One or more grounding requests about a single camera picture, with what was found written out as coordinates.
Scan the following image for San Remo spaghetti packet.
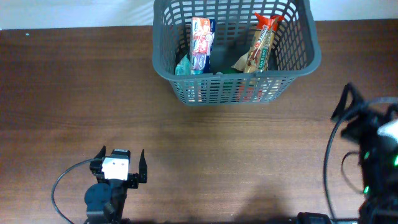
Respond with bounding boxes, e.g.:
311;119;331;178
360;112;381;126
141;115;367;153
243;12;284;73

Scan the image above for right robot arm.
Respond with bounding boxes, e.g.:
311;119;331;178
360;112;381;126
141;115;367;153
295;83;397;224

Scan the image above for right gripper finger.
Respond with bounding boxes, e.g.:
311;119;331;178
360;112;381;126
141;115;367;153
385;104;398;120
330;83;364;122

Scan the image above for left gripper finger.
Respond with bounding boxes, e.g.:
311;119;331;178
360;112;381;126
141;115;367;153
138;150;147;183
95;146;106;159

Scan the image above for small teal tissue packet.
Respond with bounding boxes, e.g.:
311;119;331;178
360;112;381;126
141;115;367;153
175;54;194;76

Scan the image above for brown paper bag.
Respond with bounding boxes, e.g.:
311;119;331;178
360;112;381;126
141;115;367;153
232;52;249;72

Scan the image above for grey plastic shopping basket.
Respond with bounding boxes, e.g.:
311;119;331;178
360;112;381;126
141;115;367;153
152;0;322;105

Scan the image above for Kleenex tissue multipack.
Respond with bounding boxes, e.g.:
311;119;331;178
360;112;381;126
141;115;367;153
189;17;216;75

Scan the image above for green lidded small jar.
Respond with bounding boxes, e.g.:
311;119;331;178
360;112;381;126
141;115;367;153
221;68;239;74

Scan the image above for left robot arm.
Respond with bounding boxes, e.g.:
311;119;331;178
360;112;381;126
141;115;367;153
84;146;148;224

